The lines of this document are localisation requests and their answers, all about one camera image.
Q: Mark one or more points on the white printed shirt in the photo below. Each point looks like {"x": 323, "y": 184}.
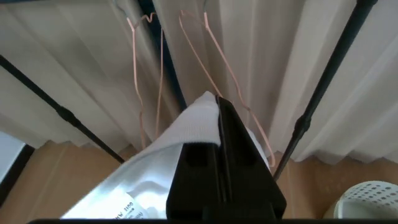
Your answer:
{"x": 155, "y": 174}

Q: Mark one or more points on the white laundry basket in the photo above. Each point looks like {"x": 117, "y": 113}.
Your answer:
{"x": 367, "y": 199}

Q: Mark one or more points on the black clothes rack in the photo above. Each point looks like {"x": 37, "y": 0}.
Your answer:
{"x": 303, "y": 123}

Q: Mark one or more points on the pink clothes hanger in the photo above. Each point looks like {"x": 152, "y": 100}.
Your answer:
{"x": 223, "y": 56}
{"x": 135, "y": 62}

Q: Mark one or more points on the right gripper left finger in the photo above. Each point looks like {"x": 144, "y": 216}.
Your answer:
{"x": 192, "y": 186}

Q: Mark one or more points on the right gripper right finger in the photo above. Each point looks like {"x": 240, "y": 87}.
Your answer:
{"x": 248, "y": 186}

